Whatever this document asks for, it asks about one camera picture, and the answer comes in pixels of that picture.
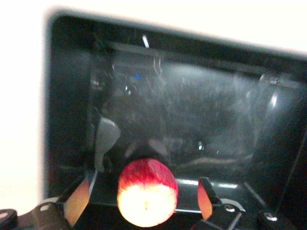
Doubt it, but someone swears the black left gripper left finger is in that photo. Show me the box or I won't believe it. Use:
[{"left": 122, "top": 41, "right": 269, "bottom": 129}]
[{"left": 0, "top": 178, "right": 91, "bottom": 230}]

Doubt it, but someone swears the black plastic box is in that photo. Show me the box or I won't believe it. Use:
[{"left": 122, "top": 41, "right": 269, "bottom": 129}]
[{"left": 47, "top": 15, "right": 307, "bottom": 230}]

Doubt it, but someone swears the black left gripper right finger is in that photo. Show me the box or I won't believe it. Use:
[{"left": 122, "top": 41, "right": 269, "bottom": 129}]
[{"left": 191, "top": 177, "right": 243, "bottom": 230}]

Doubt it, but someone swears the red and yellow apple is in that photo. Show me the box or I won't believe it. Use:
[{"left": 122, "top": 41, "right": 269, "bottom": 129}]
[{"left": 117, "top": 157, "right": 179, "bottom": 228}]

